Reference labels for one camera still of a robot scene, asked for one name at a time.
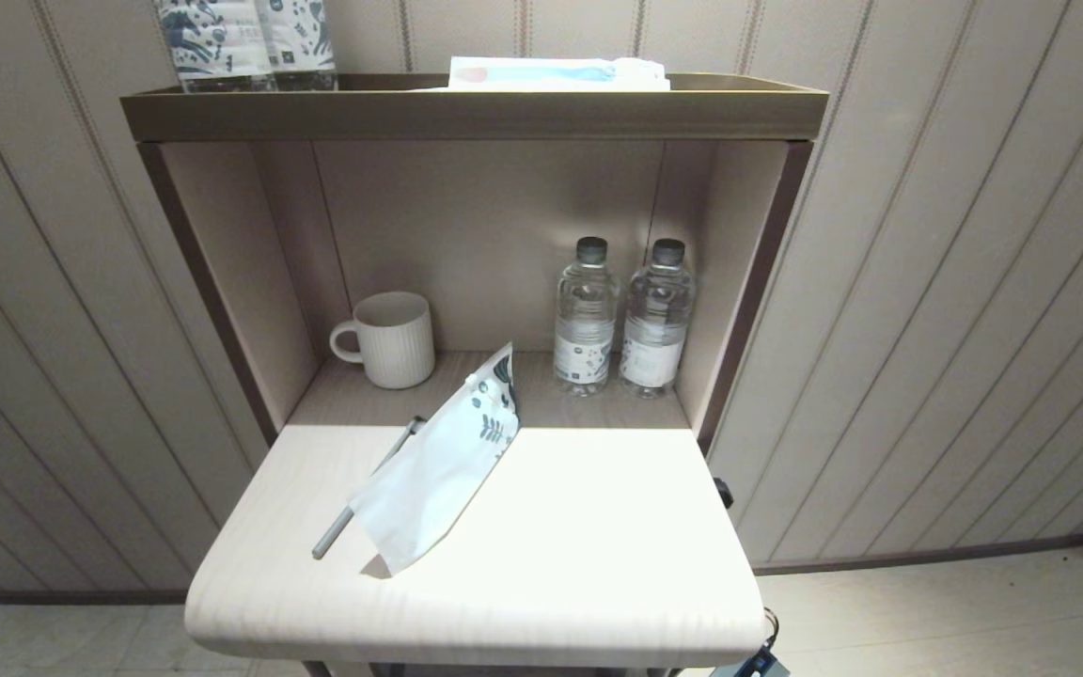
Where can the white blue patterned pouch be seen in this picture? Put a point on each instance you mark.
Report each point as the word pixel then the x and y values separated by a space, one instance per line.
pixel 212 47
pixel 302 42

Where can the white ribbed mug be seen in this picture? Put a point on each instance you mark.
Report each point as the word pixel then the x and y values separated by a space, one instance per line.
pixel 396 343

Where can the black cabinet knob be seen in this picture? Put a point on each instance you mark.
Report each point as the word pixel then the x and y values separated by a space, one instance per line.
pixel 722 491

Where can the beige wooden shelf cabinet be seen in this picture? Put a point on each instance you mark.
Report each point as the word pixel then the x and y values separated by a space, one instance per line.
pixel 485 118

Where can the white floral zip pouch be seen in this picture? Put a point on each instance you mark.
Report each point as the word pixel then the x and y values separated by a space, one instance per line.
pixel 438 470

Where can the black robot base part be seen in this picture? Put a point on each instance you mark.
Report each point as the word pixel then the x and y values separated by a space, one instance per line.
pixel 756 664

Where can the white blue tissue pack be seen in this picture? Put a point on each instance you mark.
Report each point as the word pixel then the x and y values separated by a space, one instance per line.
pixel 551 73

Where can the grey toothbrush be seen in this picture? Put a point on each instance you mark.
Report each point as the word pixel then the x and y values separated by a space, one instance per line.
pixel 330 541

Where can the clear plastic water bottle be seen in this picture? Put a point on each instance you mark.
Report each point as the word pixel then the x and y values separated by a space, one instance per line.
pixel 656 324
pixel 586 320

